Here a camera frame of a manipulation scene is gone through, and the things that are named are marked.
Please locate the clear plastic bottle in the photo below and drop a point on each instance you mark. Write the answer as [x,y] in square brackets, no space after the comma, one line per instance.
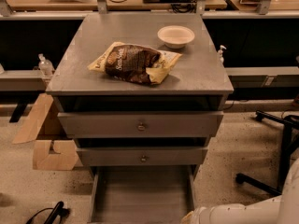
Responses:
[45,66]

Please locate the grey drawer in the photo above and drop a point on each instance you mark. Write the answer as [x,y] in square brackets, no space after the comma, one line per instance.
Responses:
[140,124]
[142,195]
[133,156]

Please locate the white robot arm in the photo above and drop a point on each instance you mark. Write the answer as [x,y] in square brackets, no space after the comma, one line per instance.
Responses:
[283,209]

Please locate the white paper bowl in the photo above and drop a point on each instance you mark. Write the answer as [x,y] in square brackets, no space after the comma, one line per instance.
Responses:
[176,37]

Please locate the brown yellow chip bag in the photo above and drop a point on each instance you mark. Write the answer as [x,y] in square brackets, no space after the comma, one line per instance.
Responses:
[135,63]

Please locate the grey top drawer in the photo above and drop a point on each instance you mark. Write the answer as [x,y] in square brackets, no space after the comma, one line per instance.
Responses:
[140,124]

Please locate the yellow padded robot gripper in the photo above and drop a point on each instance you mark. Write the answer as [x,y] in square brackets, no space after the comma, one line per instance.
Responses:
[196,216]

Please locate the grey bottom drawer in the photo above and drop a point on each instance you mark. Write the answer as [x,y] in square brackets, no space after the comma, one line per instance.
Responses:
[142,195]

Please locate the small pump dispenser bottle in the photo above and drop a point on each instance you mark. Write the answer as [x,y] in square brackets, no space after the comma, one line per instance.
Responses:
[221,51]

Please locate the grey drawer cabinet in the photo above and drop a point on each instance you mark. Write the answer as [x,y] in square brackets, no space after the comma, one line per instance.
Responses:
[141,89]

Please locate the grey middle drawer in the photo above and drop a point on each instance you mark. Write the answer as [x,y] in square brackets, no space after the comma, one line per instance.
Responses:
[133,156]

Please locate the brown cardboard box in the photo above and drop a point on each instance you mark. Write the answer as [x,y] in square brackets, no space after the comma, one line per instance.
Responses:
[53,151]

